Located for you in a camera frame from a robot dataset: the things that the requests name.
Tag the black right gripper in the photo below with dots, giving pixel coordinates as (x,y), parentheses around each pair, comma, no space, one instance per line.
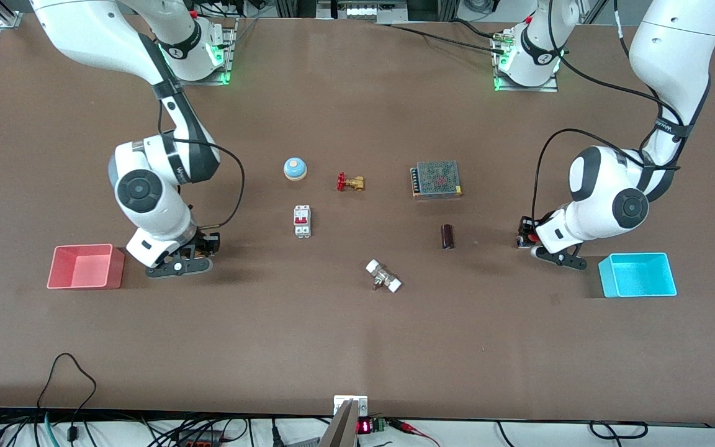
(207,242)

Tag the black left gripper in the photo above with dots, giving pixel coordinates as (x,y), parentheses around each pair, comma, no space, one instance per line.
(526,230)

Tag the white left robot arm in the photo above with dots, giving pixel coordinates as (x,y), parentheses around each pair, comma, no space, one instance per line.
(606,198)

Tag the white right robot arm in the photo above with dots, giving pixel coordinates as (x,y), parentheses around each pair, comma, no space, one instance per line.
(146,192)

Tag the dark red capacitor cylinder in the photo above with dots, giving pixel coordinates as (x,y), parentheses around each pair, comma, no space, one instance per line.
(447,236)

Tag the white circuit breaker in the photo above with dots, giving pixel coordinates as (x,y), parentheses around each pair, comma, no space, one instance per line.
(302,221)

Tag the metal mesh power supply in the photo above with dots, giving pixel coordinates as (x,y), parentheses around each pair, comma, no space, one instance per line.
(437,180)

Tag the blue dome call bell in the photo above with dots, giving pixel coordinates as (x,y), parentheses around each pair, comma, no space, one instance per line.
(295,168)

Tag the cyan plastic bin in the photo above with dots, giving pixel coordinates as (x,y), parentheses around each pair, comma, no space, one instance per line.
(637,276)

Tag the pink plastic bin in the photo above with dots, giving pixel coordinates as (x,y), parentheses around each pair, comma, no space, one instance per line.
(84,267)

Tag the white capped pipe fitting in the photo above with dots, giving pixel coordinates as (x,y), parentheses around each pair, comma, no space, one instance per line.
(383,277)

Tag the red alligator clip lead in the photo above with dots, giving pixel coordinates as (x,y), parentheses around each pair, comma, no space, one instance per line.
(413,428)

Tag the grey aluminium bar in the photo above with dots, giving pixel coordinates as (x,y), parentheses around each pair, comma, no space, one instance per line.
(340,431)

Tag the red digit display module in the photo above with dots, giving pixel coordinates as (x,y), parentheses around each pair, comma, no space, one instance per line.
(364,426)

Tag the green terminal block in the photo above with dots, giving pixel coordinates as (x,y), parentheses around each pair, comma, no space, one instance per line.
(379,424)

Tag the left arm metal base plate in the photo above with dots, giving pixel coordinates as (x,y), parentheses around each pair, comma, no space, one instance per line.
(553,85)

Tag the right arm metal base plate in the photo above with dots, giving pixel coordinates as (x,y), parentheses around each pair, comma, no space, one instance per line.
(231,53)

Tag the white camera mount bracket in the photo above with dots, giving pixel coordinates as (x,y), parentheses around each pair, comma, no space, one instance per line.
(350,402)

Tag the aluminium frame profile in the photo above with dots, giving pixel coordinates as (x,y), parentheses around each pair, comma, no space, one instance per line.
(7,15)

